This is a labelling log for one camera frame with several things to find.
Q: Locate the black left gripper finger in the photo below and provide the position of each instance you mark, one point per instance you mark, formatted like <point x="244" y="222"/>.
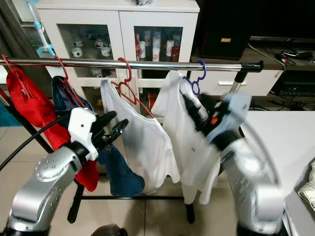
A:
<point x="107" y="119"/>
<point x="118" y="132"/>

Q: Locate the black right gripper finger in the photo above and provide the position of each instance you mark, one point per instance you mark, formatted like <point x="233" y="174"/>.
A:
<point x="205" y="102"/>
<point x="192" y="108"/>

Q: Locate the red shirt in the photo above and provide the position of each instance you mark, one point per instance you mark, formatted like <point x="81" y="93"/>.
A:
<point x="29" y="103"/>

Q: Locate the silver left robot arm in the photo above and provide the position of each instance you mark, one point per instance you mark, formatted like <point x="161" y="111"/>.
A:
<point x="39" y="191"/>

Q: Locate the white t-shirt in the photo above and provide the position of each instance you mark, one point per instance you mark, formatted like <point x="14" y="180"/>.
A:
<point x="187" y="157"/>
<point x="147" y="142"/>

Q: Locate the blue denim skirt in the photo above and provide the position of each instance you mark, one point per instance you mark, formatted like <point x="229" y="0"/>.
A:
<point x="123" y="179"/>

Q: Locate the chrome black clothes rack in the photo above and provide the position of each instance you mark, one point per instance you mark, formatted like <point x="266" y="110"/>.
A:
<point x="167" y="65"/>

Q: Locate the white patterned mug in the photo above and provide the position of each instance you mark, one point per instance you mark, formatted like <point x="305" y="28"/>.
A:
<point x="103" y="48"/>
<point x="77" y="52"/>

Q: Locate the teal rug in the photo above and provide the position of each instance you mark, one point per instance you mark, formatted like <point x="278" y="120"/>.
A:
<point x="5" y="115"/>

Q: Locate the black speaker gold badge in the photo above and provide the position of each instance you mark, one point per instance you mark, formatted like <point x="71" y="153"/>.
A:
<point x="216" y="24"/>

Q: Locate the white red bottle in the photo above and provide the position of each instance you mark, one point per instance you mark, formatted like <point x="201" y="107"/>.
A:
<point x="140" y="48"/>

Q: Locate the black audio device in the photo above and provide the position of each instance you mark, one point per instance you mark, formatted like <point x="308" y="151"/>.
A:
<point x="295" y="83"/>

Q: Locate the dark grey robot leg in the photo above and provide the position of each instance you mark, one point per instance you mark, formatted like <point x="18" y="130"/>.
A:
<point x="109" y="231"/>

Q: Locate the white glass-door cabinet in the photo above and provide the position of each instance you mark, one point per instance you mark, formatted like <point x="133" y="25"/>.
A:
<point x="118" y="24"/>

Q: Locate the cream white trousers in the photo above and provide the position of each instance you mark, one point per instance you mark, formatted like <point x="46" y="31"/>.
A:
<point x="307" y="184"/>

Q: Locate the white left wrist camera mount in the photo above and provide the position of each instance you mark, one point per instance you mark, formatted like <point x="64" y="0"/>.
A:
<point x="82" y="125"/>

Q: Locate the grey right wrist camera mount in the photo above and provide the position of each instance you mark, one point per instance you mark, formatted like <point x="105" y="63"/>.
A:
<point x="234" y="115"/>

